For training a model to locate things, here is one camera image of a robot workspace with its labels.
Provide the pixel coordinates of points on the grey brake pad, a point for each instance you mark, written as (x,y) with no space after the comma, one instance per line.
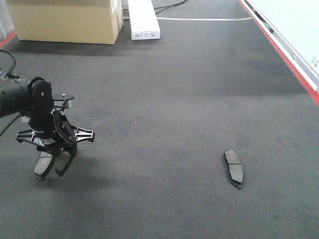
(62,163)
(44,165)
(234,168)

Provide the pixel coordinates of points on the black conveyor belt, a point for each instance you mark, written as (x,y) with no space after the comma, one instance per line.
(156,169)

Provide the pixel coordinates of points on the red conveyor frame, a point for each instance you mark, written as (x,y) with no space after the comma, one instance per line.
(205,51)

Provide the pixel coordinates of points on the cardboard box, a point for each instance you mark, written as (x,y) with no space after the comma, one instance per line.
(75,21)

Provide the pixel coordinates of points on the long white box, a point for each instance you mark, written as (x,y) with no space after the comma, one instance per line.
(143,20)

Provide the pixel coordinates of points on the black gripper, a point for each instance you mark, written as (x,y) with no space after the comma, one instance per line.
(50,129)

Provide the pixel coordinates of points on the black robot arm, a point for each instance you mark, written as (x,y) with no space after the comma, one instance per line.
(33,99)

